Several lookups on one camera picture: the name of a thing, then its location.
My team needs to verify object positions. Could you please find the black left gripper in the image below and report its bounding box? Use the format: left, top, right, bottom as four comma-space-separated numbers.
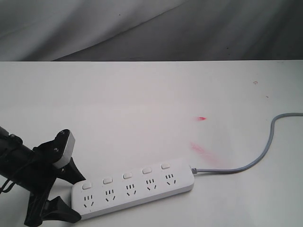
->
24, 140, 86, 225

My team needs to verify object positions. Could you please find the white five-outlet power strip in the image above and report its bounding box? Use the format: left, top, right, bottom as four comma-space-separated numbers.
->
71, 159, 195, 220

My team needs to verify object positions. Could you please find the grey power cable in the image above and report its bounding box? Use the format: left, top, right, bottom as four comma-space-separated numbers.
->
190, 112, 303, 175

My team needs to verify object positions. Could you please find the grey backdrop cloth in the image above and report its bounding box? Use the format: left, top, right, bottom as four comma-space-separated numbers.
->
0, 0, 303, 61

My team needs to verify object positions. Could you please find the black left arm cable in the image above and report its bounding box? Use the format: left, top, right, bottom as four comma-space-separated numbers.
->
0, 151, 34, 195

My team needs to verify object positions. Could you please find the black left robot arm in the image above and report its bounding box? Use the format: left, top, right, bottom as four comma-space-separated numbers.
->
0, 128, 85, 227

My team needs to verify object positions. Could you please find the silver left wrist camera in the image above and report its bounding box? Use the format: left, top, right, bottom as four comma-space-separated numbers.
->
53, 129, 75, 169

